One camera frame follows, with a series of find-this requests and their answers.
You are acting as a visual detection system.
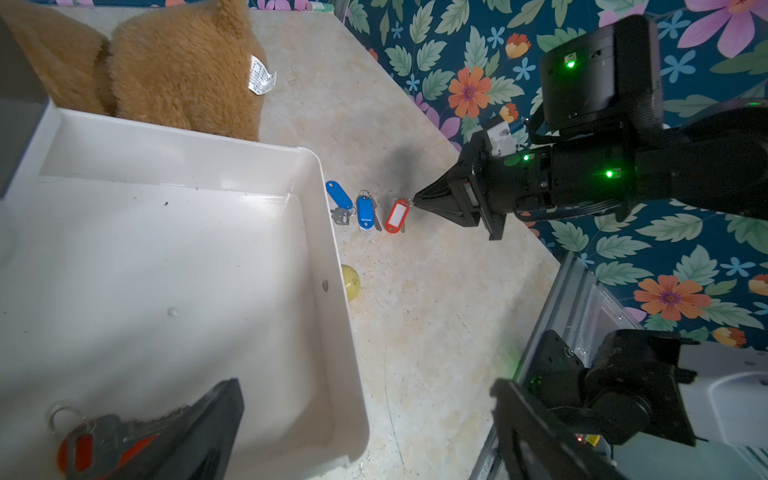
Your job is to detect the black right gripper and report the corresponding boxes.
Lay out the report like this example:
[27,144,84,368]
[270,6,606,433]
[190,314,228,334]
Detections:
[413,125,555,241]

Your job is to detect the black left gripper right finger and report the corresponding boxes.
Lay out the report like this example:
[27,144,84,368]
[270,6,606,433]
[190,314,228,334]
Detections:
[490,379,623,480]

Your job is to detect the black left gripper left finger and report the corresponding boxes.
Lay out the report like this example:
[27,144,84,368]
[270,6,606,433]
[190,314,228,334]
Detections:
[71,377,246,480]

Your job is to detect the key with blue tag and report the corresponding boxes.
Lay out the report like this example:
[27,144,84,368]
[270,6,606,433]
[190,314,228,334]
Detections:
[356,190,382,232]
[325,180,355,226]

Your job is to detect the white drawer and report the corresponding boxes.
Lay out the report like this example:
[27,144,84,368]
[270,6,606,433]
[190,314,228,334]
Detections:
[1,107,370,479]

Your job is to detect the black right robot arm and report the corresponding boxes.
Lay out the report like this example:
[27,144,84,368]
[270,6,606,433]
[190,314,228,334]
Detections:
[413,15,767,240]

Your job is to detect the yellow drawer knob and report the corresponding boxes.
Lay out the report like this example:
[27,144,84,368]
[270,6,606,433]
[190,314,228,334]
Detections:
[341,264,361,302]

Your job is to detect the brown teddy bear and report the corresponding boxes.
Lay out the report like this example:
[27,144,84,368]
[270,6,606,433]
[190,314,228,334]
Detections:
[1,0,266,141]

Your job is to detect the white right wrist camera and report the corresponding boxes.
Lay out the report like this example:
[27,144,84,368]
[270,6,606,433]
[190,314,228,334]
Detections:
[482,115,517,157]

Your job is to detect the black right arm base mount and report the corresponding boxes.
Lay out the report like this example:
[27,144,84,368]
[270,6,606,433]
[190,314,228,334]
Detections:
[467,251,768,480]

